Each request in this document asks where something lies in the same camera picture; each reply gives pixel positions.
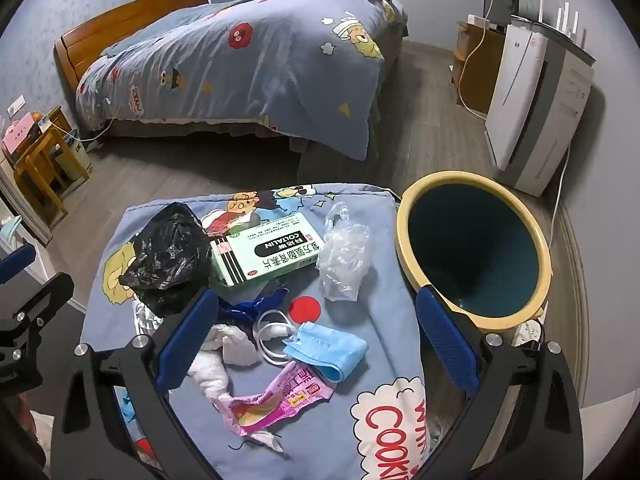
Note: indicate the blue face mask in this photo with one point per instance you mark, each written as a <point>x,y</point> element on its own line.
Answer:
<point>325,347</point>

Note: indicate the white air purifier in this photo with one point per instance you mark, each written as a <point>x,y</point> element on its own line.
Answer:
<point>515,100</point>

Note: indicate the black plastic bag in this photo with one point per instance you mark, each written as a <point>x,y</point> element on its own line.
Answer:
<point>165,255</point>

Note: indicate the green medicine box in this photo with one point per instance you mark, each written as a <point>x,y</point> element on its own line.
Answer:
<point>265,250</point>

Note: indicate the pink box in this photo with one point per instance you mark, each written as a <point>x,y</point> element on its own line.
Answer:
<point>17,135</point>

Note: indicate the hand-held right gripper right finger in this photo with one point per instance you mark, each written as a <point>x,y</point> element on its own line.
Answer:
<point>445,340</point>

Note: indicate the blue printed cloth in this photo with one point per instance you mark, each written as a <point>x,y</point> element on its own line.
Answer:
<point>350,330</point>

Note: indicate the blue printed blanket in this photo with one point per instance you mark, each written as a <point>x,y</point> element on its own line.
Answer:
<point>250,60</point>

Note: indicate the white power strip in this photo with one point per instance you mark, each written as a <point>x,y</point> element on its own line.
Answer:
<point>527,332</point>

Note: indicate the white router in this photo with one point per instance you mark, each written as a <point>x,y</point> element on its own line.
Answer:
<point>559,20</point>

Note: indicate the blue wet wipes pack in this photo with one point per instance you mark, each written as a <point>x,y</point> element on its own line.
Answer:
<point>240,312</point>

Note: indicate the small white tissue scrap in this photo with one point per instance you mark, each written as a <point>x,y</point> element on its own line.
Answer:
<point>267,440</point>

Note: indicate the pink snack wrapper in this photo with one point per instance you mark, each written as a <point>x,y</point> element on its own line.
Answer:
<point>270,400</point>

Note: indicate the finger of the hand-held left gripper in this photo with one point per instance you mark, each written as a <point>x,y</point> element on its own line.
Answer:
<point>12,261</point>
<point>47,300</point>

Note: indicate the white socket strip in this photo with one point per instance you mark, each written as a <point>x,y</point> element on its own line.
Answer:
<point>477,19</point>

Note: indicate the wooden bed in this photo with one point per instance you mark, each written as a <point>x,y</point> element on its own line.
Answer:
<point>125,15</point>

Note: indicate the white carton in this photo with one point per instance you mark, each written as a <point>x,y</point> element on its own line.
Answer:
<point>75,160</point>

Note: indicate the wooden cabinet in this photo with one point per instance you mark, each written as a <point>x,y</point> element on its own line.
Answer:
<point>475,75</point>

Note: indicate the clear plastic wrapper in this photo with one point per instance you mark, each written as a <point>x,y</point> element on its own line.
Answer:
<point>345,250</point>

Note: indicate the yellow rimmed trash bin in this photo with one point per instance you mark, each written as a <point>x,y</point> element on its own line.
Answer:
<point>475,240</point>

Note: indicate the wooden stool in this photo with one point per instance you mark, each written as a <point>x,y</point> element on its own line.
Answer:
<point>40,155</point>

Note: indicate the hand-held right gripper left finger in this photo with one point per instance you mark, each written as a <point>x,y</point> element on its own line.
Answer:
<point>187,340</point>

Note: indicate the white tissue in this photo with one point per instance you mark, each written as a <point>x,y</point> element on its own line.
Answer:
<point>210,375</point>
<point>235,347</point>
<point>147,320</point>

